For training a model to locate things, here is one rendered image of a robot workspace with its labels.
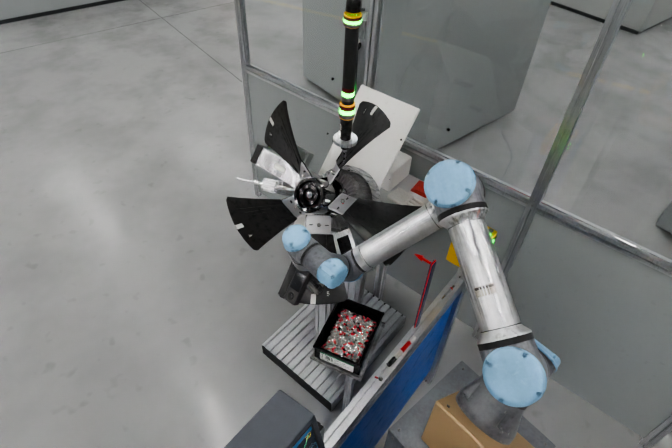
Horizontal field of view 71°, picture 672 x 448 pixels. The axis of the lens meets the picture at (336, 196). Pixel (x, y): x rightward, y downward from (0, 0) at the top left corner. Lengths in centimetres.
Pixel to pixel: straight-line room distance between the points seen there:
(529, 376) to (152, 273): 237
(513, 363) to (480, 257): 22
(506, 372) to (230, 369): 175
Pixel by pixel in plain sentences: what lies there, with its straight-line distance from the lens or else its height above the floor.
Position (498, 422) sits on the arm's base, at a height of 118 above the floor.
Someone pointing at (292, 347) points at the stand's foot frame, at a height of 8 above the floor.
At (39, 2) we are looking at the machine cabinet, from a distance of 673.
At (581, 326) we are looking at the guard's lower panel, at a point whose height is 50.
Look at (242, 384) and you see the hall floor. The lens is 252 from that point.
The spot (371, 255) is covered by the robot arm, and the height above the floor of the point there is 126.
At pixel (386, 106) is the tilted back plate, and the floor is 133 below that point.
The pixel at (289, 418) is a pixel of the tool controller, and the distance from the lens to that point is 108.
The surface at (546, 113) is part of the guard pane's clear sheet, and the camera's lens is 185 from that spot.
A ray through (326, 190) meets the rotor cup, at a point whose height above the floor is 125.
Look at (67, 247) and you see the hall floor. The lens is 336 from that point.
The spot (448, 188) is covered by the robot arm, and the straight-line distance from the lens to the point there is 108.
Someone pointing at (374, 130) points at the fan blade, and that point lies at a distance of 146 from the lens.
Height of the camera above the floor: 224
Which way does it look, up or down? 42 degrees down
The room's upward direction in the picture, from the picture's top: 3 degrees clockwise
